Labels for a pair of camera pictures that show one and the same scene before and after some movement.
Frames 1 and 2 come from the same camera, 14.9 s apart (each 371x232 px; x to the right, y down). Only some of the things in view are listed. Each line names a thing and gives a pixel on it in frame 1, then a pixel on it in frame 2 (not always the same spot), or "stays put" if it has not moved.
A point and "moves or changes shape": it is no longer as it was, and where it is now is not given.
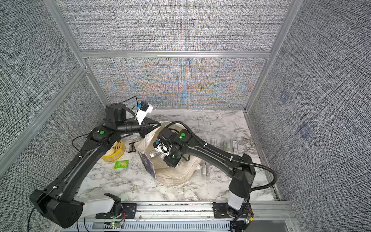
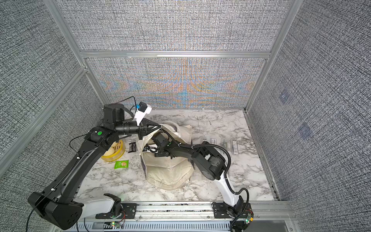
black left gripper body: [143, 128] stays put
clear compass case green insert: [224, 146] stays put
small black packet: [132, 147] stays put
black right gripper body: [173, 159] → [160, 151]
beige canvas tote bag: [164, 173] moves or changes shape
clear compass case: [235, 146] stays put
